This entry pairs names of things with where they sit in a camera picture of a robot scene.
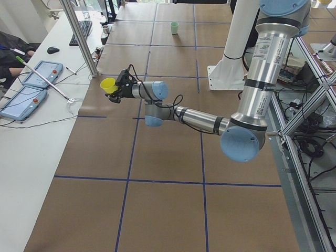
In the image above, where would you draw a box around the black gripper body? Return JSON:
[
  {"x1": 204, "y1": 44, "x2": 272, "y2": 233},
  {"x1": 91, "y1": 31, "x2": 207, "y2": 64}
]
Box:
[{"x1": 116, "y1": 81, "x2": 133, "y2": 98}]

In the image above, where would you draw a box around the yellow plastic cup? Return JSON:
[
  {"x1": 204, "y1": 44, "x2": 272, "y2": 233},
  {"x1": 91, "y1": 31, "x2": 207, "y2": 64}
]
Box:
[{"x1": 100, "y1": 77, "x2": 118, "y2": 94}]

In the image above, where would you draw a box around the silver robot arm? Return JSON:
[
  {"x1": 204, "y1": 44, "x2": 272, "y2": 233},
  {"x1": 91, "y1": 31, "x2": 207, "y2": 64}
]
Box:
[{"x1": 100, "y1": 1, "x2": 311, "y2": 162}]

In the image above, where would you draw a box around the silver metal cup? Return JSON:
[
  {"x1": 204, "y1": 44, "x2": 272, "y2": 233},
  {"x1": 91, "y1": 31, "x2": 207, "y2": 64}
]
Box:
[{"x1": 102, "y1": 25, "x2": 110, "y2": 34}]

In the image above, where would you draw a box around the green plastic cup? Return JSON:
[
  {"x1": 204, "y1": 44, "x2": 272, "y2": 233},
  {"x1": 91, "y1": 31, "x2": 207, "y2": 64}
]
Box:
[{"x1": 170, "y1": 22, "x2": 179, "y2": 35}]

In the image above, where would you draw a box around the long metal grabber stick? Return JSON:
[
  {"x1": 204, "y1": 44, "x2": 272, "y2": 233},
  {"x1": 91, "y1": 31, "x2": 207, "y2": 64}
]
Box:
[{"x1": 16, "y1": 56, "x2": 75, "y2": 104}]

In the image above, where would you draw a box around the upper blue teach pendant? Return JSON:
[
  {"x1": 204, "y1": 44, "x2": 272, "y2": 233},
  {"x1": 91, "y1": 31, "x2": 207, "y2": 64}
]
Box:
[{"x1": 22, "y1": 60, "x2": 64, "y2": 89}]

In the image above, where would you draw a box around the blue teach pendant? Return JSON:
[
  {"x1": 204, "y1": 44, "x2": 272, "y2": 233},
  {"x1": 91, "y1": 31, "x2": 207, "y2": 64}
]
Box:
[
  {"x1": 22, "y1": 60, "x2": 64, "y2": 89},
  {"x1": 1, "y1": 86, "x2": 48, "y2": 121}
]

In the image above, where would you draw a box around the black keyboard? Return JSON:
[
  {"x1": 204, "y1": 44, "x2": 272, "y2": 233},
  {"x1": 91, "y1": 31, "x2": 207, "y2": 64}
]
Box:
[{"x1": 69, "y1": 19, "x2": 93, "y2": 47}]

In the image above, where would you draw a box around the black computer mouse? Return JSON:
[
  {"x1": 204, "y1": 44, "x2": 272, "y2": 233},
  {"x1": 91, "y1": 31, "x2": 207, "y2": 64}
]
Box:
[{"x1": 47, "y1": 46, "x2": 60, "y2": 55}]

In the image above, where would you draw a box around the lower blue teach pendant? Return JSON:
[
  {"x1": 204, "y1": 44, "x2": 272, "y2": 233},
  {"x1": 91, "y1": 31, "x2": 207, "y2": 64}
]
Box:
[{"x1": 1, "y1": 86, "x2": 48, "y2": 121}]

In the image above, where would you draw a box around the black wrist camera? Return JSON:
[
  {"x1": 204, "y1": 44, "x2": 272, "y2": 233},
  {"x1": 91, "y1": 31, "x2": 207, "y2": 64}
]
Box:
[{"x1": 115, "y1": 69, "x2": 136, "y2": 87}]

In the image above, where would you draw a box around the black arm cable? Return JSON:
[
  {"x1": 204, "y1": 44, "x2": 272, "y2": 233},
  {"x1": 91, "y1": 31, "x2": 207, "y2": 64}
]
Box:
[{"x1": 127, "y1": 64, "x2": 184, "y2": 111}]

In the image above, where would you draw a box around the aluminium frame post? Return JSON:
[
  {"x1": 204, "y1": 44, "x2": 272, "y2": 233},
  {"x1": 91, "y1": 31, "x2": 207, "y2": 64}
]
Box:
[{"x1": 60, "y1": 0, "x2": 98, "y2": 78}]

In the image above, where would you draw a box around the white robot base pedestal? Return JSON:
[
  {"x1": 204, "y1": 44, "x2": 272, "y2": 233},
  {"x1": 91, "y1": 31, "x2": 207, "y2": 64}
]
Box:
[{"x1": 207, "y1": 0, "x2": 259, "y2": 90}]

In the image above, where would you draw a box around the aluminium side frame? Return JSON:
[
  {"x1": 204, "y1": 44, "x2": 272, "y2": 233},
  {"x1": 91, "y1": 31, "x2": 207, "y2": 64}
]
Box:
[{"x1": 268, "y1": 31, "x2": 335, "y2": 251}]

